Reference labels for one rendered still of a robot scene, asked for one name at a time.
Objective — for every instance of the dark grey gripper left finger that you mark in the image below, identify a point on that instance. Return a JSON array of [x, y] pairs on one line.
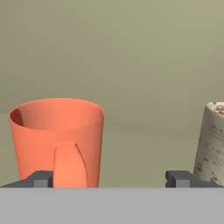
[[40, 178]]

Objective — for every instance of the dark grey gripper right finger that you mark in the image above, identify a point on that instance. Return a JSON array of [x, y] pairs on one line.
[[180, 178]]

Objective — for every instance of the white speckled cup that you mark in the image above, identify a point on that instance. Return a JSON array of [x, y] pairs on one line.
[[211, 145]]

